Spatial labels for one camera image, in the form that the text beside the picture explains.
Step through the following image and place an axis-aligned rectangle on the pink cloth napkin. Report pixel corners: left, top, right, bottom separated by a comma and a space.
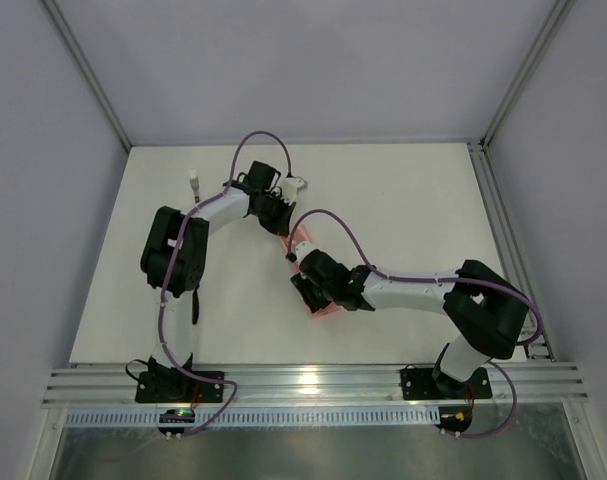
277, 225, 339, 319

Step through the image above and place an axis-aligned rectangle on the black handled knife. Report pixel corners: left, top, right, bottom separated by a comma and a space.
191, 288, 200, 326

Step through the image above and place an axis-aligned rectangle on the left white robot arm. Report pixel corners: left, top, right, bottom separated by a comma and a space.
140, 161, 307, 372

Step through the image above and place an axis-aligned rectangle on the right small controller board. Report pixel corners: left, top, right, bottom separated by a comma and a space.
436, 405, 473, 438

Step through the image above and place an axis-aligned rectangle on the small controller board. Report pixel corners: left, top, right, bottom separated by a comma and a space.
436, 405, 473, 438
157, 408, 195, 440

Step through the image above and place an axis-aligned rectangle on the left small controller board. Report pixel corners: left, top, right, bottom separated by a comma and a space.
157, 408, 195, 440

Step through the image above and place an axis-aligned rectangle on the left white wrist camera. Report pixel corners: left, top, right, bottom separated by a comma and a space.
279, 176, 308, 205

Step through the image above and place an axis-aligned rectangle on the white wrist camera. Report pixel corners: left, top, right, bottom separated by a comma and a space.
279, 176, 308, 205
286, 240, 317, 263

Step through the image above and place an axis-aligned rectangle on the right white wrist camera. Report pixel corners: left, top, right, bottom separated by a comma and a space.
286, 240, 317, 263

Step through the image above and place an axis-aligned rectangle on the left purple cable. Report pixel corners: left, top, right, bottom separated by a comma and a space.
156, 131, 293, 437

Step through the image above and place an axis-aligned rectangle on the purple cable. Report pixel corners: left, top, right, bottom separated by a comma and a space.
286, 208, 544, 441
156, 131, 293, 437

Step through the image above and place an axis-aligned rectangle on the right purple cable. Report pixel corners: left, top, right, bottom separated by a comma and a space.
286, 208, 544, 441

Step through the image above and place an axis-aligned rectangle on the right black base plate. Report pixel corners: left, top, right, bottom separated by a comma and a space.
399, 366, 493, 401

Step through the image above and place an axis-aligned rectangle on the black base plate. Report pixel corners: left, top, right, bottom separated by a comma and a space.
399, 366, 493, 401
124, 357, 224, 404

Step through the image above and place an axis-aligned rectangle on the slotted cable duct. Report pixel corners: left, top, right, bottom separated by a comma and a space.
64, 405, 438, 428

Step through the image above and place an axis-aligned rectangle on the right side aluminium rail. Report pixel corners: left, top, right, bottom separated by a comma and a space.
467, 140, 556, 362

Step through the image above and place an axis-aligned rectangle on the aluminium rail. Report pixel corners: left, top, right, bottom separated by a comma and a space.
41, 361, 588, 408
467, 140, 556, 362

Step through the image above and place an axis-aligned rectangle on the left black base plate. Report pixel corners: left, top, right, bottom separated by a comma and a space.
124, 357, 224, 404

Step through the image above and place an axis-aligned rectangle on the front aluminium rail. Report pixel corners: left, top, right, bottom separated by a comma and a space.
41, 361, 588, 408

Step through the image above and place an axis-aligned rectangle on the left corner aluminium post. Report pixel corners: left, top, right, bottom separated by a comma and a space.
39, 0, 133, 152

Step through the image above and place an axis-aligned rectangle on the corner aluminium post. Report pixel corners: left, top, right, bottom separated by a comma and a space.
480, 0, 576, 149
39, 0, 133, 152

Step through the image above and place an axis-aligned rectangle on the right corner aluminium post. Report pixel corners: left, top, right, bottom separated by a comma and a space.
480, 0, 576, 149

